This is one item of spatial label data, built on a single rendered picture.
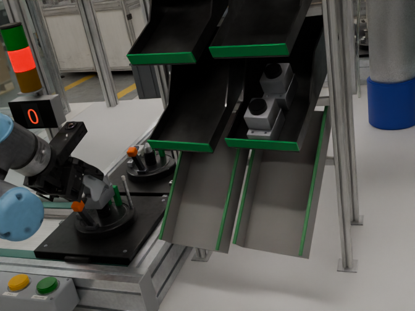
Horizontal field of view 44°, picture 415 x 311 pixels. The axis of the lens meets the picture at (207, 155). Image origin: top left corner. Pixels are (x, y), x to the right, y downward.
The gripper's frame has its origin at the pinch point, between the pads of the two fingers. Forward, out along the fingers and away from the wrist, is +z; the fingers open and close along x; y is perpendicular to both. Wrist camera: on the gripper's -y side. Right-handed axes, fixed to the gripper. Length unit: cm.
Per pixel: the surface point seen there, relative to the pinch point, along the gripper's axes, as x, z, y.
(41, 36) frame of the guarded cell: -82, 56, -85
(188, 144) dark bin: 28.7, -16.3, -1.5
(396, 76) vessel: 62, 52, -51
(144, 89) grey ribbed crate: -85, 152, -111
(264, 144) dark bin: 42.3, -15.7, -1.5
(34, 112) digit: -17.8, -4.4, -15.9
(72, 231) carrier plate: -6.7, 4.6, 10.3
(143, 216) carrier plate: 8.2, 9.3, 5.2
